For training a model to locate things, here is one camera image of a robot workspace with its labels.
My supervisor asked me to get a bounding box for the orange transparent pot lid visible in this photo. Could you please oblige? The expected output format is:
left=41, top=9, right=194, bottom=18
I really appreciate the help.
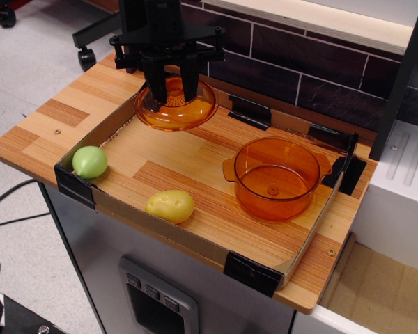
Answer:
left=134, top=76, right=219, bottom=132

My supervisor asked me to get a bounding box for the green toy pear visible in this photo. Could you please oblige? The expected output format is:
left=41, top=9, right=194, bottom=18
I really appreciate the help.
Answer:
left=72, top=146, right=108, bottom=180

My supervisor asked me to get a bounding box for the black cable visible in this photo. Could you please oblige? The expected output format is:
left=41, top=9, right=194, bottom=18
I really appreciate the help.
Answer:
left=0, top=178, right=52, bottom=230

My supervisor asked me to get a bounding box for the orange transparent pot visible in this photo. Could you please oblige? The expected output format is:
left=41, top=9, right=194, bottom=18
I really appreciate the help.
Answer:
left=222, top=137, right=332, bottom=221

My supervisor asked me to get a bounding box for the white toy sink unit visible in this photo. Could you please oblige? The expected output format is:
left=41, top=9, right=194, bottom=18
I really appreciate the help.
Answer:
left=292, top=121, right=418, bottom=333

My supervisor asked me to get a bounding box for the black caster wheel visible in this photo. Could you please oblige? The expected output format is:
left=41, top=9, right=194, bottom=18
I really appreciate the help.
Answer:
left=0, top=5, right=17, bottom=28

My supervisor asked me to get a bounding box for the black post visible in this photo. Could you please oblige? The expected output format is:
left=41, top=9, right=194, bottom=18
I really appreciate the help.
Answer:
left=369, top=18, right=418, bottom=161

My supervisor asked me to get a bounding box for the cardboard fence with black tape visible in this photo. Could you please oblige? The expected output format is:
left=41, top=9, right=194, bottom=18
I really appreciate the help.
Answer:
left=54, top=67, right=367, bottom=299

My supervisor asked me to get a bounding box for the yellow toy potato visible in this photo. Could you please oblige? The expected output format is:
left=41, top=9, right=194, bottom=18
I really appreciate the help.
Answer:
left=145, top=190, right=194, bottom=225

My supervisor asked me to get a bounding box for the black office chair base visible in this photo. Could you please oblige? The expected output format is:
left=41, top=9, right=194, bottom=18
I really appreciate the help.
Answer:
left=72, top=13, right=121, bottom=72

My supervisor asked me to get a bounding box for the grey toy oven panel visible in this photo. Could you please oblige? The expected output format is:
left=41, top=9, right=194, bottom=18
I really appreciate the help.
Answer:
left=119, top=257, right=200, bottom=334

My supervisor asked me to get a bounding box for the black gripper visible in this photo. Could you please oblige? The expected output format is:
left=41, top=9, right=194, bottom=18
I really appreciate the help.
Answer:
left=110, top=1, right=225, bottom=104

